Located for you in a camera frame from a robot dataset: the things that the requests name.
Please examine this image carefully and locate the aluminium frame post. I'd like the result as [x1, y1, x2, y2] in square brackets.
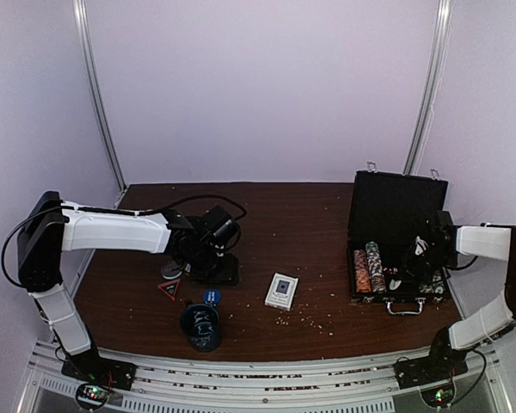
[403, 0, 453, 176]
[72, 0, 127, 192]

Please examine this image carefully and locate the clear acrylic dealer button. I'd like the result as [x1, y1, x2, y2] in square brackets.
[161, 262, 183, 281]

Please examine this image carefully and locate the black poker chip case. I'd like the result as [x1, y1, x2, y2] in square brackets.
[347, 170, 451, 307]

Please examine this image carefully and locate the white card deck box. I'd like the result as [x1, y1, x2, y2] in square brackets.
[264, 273, 299, 311]

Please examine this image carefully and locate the left aluminium frame post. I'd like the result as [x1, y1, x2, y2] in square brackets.
[72, 0, 127, 192]

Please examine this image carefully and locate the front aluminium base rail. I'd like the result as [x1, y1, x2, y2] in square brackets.
[13, 341, 516, 412]

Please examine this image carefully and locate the blue round blind button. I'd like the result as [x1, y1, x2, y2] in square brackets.
[202, 289, 222, 306]

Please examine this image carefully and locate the right aluminium frame post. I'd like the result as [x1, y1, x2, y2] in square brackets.
[403, 0, 453, 176]

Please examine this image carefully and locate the triangular all in button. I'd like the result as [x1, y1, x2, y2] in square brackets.
[157, 279, 181, 301]

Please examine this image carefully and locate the dark blue printed cup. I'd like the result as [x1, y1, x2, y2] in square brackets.
[180, 304, 222, 353]

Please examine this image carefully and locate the white dealer button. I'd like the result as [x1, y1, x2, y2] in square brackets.
[389, 279, 402, 291]

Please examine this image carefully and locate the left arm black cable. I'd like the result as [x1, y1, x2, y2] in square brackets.
[0, 194, 248, 289]

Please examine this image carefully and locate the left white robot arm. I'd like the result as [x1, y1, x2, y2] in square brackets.
[13, 191, 242, 382]

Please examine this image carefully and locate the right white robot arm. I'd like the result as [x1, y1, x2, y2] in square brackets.
[395, 211, 516, 384]

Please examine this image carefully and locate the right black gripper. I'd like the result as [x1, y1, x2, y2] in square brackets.
[395, 244, 458, 285]

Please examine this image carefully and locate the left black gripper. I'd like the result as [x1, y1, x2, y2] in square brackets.
[188, 243, 239, 286]

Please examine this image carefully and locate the orange black chip stack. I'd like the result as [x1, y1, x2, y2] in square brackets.
[353, 250, 371, 293]

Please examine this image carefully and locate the green blue chip stack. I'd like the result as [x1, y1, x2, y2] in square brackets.
[365, 241, 387, 293]

